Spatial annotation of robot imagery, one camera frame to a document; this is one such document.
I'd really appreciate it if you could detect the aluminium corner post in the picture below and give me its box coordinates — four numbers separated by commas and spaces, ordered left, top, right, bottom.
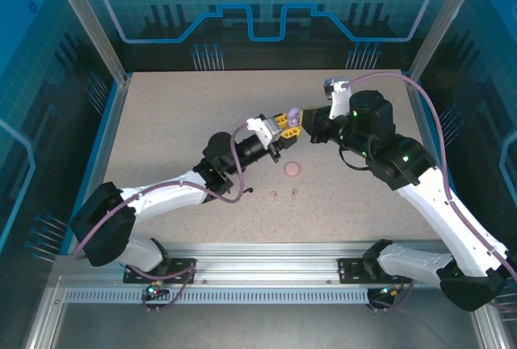
406, 0, 488, 86
44, 0, 132, 86

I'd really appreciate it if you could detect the aluminium frame cross rail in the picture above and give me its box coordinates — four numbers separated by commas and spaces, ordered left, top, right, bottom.
52, 241, 488, 288

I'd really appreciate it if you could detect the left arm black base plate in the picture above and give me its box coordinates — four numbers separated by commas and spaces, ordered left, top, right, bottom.
123, 257, 198, 284

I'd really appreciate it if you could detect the lit cable connector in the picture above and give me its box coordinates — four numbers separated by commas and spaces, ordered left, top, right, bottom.
145, 279, 169, 301
377, 284, 405, 300

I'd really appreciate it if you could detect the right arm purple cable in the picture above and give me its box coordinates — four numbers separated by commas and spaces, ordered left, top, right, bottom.
343, 73, 517, 313

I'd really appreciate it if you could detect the aluminium side rail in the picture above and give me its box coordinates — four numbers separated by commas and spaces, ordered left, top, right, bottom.
69, 76, 132, 255
402, 72, 466, 253

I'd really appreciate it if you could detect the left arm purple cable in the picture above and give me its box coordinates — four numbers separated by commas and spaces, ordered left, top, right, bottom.
74, 121, 259, 313

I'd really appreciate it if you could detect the slotted grey cable duct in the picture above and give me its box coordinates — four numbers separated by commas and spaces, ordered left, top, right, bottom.
63, 288, 375, 305

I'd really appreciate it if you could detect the purple earbud charging case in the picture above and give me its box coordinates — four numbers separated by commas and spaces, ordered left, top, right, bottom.
287, 106, 304, 128

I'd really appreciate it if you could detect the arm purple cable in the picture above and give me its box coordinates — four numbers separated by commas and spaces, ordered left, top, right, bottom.
74, 121, 259, 313
343, 73, 517, 313

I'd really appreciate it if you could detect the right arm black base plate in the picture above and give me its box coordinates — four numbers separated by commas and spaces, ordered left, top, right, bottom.
337, 257, 380, 284

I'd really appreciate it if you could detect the blue table edge trim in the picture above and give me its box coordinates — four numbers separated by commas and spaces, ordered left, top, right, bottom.
414, 81, 477, 255
59, 81, 122, 255

